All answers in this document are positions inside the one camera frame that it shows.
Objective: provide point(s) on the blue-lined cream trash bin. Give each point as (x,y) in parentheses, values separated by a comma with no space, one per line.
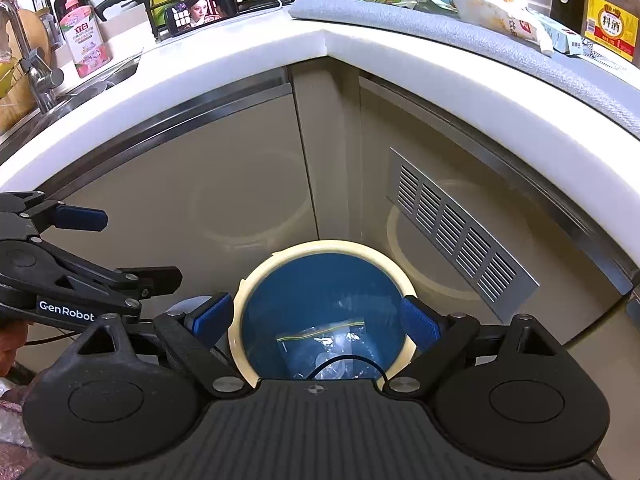
(300,300)

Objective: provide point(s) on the beige cabinet door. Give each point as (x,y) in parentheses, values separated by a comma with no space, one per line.
(375,185)
(175,200)

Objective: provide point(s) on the teal white carton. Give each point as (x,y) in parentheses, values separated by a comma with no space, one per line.
(565,37)

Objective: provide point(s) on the steel faucet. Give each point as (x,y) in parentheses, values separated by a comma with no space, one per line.
(35,70)

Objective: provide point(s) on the cooking wine bottle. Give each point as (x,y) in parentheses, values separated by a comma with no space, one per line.
(610,20)

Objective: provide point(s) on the person's left hand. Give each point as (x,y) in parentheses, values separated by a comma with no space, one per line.
(10,345)

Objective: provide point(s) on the black smartphone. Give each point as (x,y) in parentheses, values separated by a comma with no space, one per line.
(197,12)

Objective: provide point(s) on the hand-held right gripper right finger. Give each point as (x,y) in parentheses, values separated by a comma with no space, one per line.
(420,324)

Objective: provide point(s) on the clear zip bag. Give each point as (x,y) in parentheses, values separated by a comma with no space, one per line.
(320,347)

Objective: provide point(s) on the metal cabinet vent grille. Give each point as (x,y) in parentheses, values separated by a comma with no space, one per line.
(450,230)

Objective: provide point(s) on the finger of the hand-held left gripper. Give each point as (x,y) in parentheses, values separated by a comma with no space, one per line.
(150,280)
(82,217)

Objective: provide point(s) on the pink dish soap bottle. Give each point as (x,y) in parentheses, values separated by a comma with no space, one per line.
(85,40)

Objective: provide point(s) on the steel sink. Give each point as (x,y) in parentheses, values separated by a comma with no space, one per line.
(100,80)

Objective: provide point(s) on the wooden cutting board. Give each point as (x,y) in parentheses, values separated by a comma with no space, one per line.
(27,25)

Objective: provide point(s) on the grey counter mat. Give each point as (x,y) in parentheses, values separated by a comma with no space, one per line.
(450,45)

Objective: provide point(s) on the clear printed plastic package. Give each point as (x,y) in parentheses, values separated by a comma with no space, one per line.
(490,10)

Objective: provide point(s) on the beige corner cabinet panel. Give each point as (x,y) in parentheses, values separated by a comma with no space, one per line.
(330,160)

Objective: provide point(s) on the person's pink clothing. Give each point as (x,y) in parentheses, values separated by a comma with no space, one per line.
(12,415)

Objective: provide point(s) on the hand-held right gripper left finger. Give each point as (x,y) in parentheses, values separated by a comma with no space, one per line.
(214,317)

